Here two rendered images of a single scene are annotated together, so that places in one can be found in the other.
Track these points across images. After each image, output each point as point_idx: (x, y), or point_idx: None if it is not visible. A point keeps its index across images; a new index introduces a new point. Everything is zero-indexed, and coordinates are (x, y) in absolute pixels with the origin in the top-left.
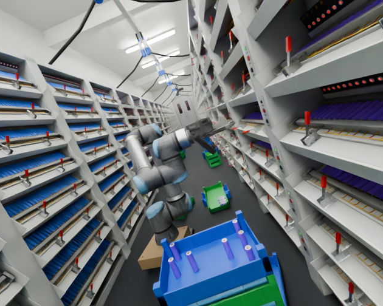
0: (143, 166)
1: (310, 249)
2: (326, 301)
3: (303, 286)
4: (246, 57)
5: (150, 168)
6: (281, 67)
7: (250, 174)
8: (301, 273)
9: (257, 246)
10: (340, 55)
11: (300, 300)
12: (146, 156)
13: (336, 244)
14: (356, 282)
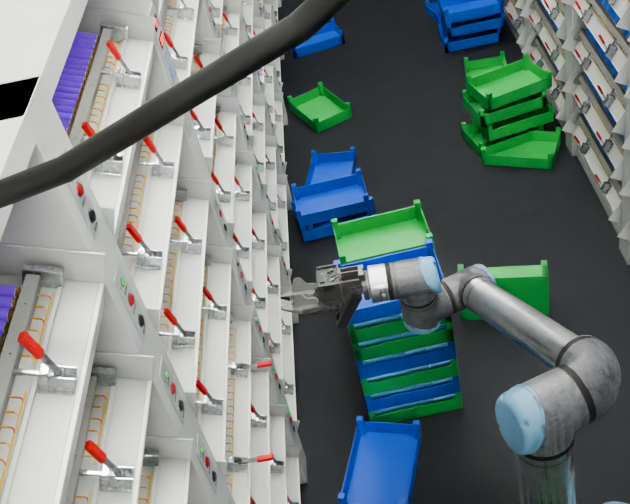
0: (475, 282)
1: (290, 412)
2: (307, 451)
3: (323, 472)
4: (217, 217)
5: (461, 287)
6: None
7: None
8: (317, 491)
9: (338, 262)
10: (231, 162)
11: (337, 455)
12: (496, 323)
13: (271, 341)
14: (280, 332)
